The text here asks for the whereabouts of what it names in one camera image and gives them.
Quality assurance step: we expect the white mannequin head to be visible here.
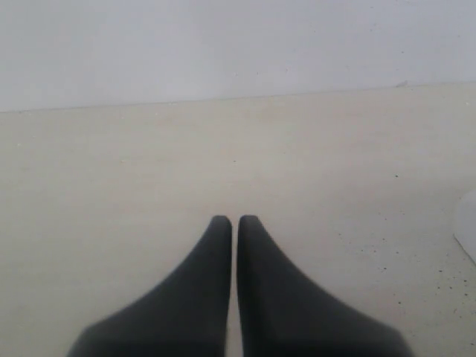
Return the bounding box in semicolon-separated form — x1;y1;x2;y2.
454;190;476;263

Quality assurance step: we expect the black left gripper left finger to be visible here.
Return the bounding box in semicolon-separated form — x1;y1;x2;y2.
68;216;232;356

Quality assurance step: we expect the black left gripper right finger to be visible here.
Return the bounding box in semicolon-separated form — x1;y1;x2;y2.
237;215;409;356

